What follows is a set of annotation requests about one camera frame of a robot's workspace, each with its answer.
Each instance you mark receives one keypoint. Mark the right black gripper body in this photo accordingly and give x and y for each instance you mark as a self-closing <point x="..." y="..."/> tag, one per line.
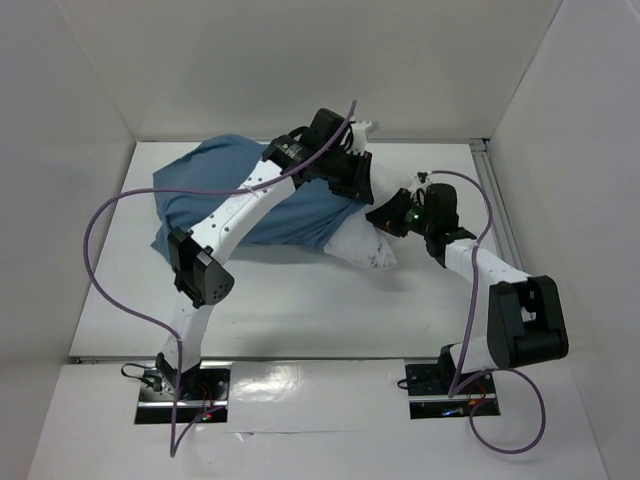
<point x="392" y="214"/>

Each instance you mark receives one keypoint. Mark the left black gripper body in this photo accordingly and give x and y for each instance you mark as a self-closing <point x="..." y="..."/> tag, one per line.
<point x="345" y="171"/>

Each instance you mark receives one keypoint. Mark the blue pillowcase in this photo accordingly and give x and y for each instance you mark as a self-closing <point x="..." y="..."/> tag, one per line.
<point x="189" y="191"/>

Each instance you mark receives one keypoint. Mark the white pillow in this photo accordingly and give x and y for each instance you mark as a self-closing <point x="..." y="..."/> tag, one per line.
<point x="357" y="241"/>

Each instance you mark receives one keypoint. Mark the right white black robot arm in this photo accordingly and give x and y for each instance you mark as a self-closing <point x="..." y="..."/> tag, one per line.
<point x="456" y="252"/>

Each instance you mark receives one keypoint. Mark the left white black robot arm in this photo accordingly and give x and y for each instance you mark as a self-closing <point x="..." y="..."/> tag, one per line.
<point x="197" y="257"/>

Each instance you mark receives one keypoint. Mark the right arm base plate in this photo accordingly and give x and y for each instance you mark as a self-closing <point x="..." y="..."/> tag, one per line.
<point x="428" y="397"/>

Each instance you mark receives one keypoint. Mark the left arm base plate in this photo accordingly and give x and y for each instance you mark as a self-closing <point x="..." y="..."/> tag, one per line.
<point x="208" y="397"/>

